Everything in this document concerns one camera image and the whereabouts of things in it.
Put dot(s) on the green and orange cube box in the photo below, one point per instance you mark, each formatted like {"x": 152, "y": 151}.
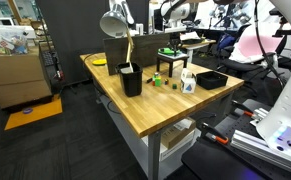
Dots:
{"x": 157, "y": 81}

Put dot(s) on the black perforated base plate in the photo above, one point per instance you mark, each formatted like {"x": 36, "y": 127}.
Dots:
{"x": 211, "y": 160}

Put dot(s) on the white paper sheet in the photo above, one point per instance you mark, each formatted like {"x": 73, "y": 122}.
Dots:
{"x": 190, "y": 36}

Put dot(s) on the black tray on side desk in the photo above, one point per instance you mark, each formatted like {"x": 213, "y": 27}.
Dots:
{"x": 193, "y": 41}

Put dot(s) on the black plastic bin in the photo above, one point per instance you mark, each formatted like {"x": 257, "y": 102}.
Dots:
{"x": 131, "y": 83}

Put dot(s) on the small black stool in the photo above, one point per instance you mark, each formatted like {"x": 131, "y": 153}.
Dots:
{"x": 171, "y": 62}

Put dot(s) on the green and white kitchen scale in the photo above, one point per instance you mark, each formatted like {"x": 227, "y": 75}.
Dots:
{"x": 165, "y": 51}

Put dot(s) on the small wooden side desk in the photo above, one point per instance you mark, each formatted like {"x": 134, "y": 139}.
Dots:
{"x": 209, "y": 42}

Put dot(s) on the blue backpack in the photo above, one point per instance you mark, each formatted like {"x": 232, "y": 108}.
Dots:
{"x": 225, "y": 41}

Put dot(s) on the black and orange clamp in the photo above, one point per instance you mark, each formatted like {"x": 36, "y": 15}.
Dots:
{"x": 215, "y": 135}
{"x": 243, "y": 108}

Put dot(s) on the yellow disc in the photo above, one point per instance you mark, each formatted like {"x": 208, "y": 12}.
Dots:
{"x": 99, "y": 62}

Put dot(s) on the grey metal table frame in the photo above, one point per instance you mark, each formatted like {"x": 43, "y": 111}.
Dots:
{"x": 153, "y": 153}

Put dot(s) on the black camera on stand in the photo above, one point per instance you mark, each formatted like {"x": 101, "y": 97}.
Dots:
{"x": 276, "y": 12}

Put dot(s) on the cardboard box under table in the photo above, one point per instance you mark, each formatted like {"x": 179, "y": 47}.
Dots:
{"x": 176, "y": 135}

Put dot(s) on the black office chair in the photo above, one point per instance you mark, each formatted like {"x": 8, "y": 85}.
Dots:
{"x": 238, "y": 65}

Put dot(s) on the small green cube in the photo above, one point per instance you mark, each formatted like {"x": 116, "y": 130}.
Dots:
{"x": 174, "y": 86}

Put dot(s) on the dark wooden back board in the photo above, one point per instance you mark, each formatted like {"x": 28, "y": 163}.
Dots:
{"x": 148, "y": 46}

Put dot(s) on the small Rubik's cube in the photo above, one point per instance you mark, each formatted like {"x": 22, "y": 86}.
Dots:
{"x": 166, "y": 81}

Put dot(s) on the pink and white cloth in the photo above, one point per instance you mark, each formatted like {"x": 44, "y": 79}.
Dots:
{"x": 248, "y": 45}

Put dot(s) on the white box with blue triangle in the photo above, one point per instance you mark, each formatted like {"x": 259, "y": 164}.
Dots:
{"x": 188, "y": 87}

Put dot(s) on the black marker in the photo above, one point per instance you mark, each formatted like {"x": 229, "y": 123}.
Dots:
{"x": 149, "y": 80}

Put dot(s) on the blue tape roll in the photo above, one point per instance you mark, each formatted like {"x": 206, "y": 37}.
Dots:
{"x": 27, "y": 110}

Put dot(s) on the grey desk lamp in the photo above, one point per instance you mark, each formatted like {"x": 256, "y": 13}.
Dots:
{"x": 113, "y": 23}

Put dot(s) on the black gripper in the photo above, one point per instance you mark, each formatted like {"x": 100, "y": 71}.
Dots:
{"x": 175, "y": 40}

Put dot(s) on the clear plastic storage bin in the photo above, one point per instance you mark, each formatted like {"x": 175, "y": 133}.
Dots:
{"x": 5, "y": 40}

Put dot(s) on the orange floor mat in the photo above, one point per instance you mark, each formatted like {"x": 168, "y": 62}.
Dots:
{"x": 35, "y": 115}

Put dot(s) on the aluminium profile rail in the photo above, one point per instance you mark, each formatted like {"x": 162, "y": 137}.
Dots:
{"x": 251, "y": 141}

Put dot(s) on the large cardboard box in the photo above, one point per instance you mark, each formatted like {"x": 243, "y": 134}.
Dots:
{"x": 15, "y": 78}

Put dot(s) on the black shallow tray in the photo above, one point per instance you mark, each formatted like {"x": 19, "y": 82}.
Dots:
{"x": 211, "y": 82}

